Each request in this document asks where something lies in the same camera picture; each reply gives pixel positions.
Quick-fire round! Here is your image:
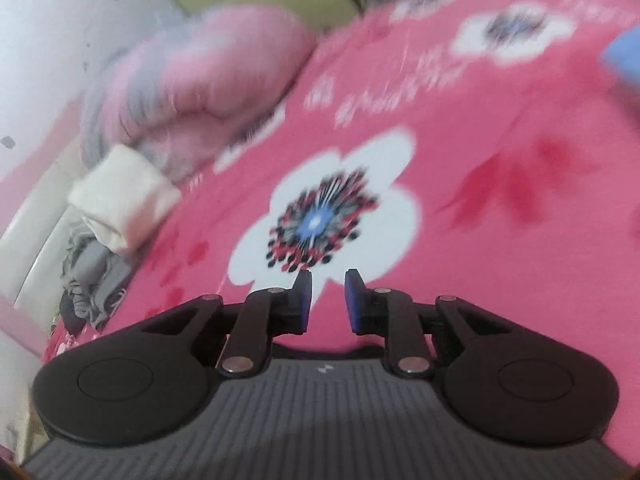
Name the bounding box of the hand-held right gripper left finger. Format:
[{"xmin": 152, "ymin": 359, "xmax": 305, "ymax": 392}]
[{"xmin": 137, "ymin": 270, "xmax": 313, "ymax": 377}]

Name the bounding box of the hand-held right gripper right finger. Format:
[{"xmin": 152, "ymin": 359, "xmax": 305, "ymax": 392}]
[{"xmin": 345, "ymin": 270, "xmax": 518, "ymax": 380}]

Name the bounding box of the pink floral blanket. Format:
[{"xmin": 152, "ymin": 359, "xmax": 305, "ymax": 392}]
[{"xmin": 40, "ymin": 0, "xmax": 640, "ymax": 361}]

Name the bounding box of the cream fleece garment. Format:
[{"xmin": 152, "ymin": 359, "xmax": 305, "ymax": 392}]
[{"xmin": 67, "ymin": 144, "xmax": 182, "ymax": 257}]

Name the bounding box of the grey hoodie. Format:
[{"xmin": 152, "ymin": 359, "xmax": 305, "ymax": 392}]
[{"xmin": 57, "ymin": 220, "xmax": 133, "ymax": 333}]

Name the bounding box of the pink grey quilt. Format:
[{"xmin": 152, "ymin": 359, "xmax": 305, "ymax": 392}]
[{"xmin": 80, "ymin": 5, "xmax": 318, "ymax": 186}]

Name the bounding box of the white bed headboard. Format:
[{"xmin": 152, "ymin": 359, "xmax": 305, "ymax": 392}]
[{"xmin": 0, "ymin": 157, "xmax": 86, "ymax": 311}]

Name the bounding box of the blue folded garment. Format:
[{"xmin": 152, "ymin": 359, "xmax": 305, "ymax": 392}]
[{"xmin": 600, "ymin": 25, "xmax": 640, "ymax": 86}]

